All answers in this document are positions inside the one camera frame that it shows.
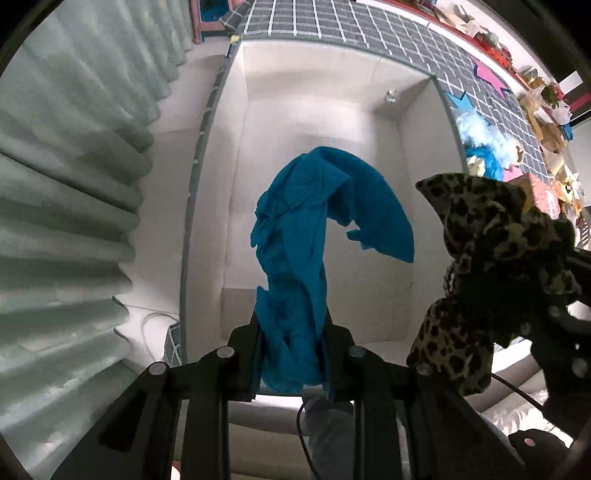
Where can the pink wooden stool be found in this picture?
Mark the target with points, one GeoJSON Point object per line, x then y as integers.
{"type": "Point", "coordinates": [207, 21]}

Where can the pink box with yellow top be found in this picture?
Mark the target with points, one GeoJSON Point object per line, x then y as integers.
{"type": "Point", "coordinates": [542, 194]}

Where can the leopard print cloth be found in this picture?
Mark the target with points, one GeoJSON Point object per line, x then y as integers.
{"type": "Point", "coordinates": [480, 217]}

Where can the person's leg in jeans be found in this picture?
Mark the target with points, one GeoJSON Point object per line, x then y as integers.
{"type": "Point", "coordinates": [332, 438]}

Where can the pale green curtain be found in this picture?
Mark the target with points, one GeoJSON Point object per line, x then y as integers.
{"type": "Point", "coordinates": [69, 184]}

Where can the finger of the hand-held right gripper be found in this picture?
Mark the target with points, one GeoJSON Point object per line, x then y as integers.
{"type": "Point", "coordinates": [579, 265]}

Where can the blue cloth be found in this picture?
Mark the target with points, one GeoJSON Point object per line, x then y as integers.
{"type": "Point", "coordinates": [295, 230]}

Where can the grey grid blanket with stars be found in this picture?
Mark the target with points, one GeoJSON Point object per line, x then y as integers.
{"type": "Point", "coordinates": [369, 27]}

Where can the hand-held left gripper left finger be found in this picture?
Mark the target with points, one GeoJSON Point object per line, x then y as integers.
{"type": "Point", "coordinates": [244, 364]}

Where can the blue fluffy plush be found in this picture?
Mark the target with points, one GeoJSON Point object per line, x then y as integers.
{"type": "Point", "coordinates": [485, 147]}

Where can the beige cloth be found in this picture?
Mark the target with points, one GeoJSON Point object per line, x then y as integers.
{"type": "Point", "coordinates": [475, 166]}

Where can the pile of assorted shelf goods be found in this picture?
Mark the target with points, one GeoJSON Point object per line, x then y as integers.
{"type": "Point", "coordinates": [549, 138]}

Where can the white fabric storage box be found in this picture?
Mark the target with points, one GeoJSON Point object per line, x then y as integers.
{"type": "Point", "coordinates": [300, 115]}

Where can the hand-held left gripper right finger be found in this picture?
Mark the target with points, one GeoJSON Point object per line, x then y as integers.
{"type": "Point", "coordinates": [339, 364]}

